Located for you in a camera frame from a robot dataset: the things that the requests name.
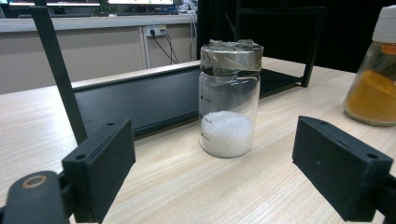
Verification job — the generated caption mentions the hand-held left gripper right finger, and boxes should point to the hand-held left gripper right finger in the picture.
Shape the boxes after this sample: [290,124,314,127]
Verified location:
[291,115,394,223]

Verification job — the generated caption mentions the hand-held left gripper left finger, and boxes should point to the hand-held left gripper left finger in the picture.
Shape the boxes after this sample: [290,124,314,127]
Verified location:
[61,118,137,224]

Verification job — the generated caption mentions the black metal shelf rack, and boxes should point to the black metal shelf rack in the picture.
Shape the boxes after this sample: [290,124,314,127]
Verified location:
[29,0,328,146]

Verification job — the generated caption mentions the white-capped bottle of orange powder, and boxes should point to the white-capped bottle of orange powder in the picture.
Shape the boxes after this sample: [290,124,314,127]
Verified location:
[343,4,396,127]

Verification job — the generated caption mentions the glass jar with white granules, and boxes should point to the glass jar with white granules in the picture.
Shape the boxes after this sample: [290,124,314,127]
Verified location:
[198,38,264,159]

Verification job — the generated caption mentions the beige office desk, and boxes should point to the beige office desk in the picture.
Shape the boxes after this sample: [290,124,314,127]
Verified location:
[0,14,200,95]

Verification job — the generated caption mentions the black curtain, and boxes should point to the black curtain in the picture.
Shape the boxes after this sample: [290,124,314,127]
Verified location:
[196,0,396,75]

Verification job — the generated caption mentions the computer monitor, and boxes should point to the computer monitor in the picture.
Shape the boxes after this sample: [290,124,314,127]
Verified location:
[106,0,175,6]

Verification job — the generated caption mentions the large display screen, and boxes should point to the large display screen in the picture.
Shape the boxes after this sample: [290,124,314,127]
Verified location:
[8,0,101,7]

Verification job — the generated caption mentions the black power cable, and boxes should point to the black power cable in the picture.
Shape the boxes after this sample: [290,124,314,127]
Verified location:
[150,29,180,65]

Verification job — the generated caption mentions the white wall socket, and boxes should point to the white wall socket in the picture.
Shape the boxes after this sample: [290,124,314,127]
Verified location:
[146,25,167,37]

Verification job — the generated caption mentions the white cable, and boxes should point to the white cable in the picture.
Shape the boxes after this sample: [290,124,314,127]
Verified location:
[186,8,199,61]

